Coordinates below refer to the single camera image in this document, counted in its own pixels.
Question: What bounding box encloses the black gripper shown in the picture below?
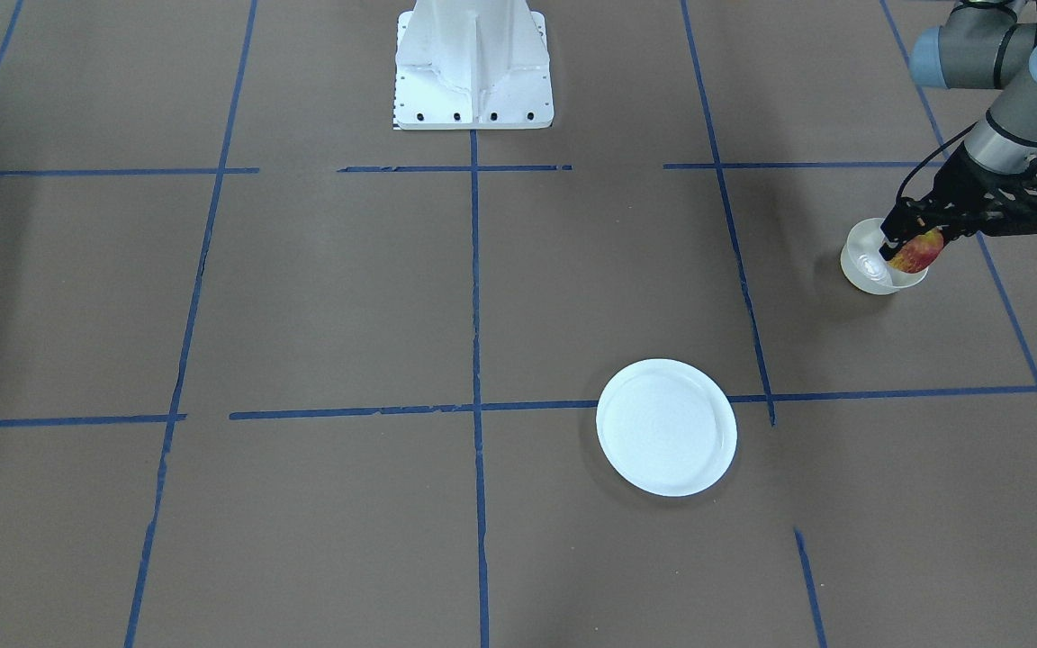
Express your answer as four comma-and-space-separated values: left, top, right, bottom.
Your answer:
879, 145, 999, 258

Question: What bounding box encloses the red yellow apple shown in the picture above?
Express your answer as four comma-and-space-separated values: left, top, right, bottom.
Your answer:
880, 227, 946, 275

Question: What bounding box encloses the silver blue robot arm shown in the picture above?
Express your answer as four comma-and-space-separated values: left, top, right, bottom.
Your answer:
879, 1, 1037, 274

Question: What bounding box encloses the white bowl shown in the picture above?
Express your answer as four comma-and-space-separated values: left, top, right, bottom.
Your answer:
839, 218, 929, 295

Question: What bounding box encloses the white round plate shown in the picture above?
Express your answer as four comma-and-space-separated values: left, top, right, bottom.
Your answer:
594, 358, 738, 498

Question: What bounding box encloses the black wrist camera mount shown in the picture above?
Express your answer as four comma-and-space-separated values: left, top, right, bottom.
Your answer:
978, 157, 1037, 237

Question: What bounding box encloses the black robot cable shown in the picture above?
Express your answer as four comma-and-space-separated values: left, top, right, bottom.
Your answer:
895, 121, 978, 212

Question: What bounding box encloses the white camera stand column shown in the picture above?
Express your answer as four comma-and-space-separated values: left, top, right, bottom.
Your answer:
392, 1, 555, 131

